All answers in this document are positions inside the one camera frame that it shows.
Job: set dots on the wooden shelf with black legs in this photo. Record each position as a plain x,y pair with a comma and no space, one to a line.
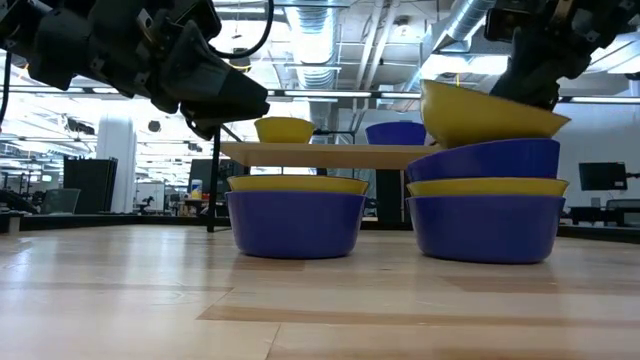
325,156

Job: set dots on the white bottle blue yellow label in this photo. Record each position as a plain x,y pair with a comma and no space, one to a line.
197,189

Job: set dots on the black computer monitor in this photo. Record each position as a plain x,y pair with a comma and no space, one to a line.
602,176

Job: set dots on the white building pillar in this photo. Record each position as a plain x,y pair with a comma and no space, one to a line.
116,165

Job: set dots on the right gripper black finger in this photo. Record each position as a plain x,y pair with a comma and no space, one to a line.
530,80

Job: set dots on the black cabinet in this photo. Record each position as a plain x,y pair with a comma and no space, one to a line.
90,185

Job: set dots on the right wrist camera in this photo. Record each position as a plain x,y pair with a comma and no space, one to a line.
501,25

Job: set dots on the yellow pear-patterned mini bowl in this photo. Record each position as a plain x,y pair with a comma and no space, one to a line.
487,187
475,120
284,131
297,185

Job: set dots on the silver ceiling ventilation duct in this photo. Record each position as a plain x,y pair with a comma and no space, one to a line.
465,20
315,40

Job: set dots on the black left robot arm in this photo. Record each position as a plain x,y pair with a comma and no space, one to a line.
55,47

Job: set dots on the blue mini bowl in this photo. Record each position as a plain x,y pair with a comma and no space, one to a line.
485,160
395,134
485,230
295,225

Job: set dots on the black background column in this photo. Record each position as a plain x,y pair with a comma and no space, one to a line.
389,197

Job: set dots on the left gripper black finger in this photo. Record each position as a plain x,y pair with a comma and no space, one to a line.
215,95
206,131

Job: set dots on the black office desk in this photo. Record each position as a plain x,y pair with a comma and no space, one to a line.
600,215

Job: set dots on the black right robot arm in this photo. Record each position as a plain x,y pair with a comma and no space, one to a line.
625,17

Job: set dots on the grey bin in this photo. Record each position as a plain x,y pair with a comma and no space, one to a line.
60,201

